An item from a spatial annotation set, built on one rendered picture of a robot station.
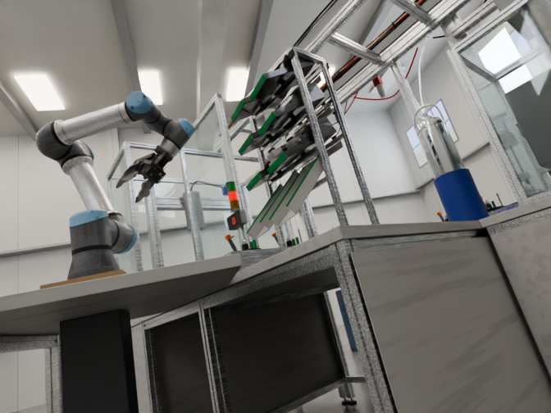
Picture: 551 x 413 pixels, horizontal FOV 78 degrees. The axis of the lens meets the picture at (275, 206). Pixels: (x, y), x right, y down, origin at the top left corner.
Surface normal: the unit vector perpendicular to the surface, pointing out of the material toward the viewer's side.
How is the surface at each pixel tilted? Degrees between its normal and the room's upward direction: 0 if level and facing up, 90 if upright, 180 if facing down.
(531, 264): 90
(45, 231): 90
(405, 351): 90
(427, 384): 90
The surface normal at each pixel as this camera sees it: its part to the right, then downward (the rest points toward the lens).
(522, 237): -0.78, -0.01
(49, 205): 0.22, -0.34
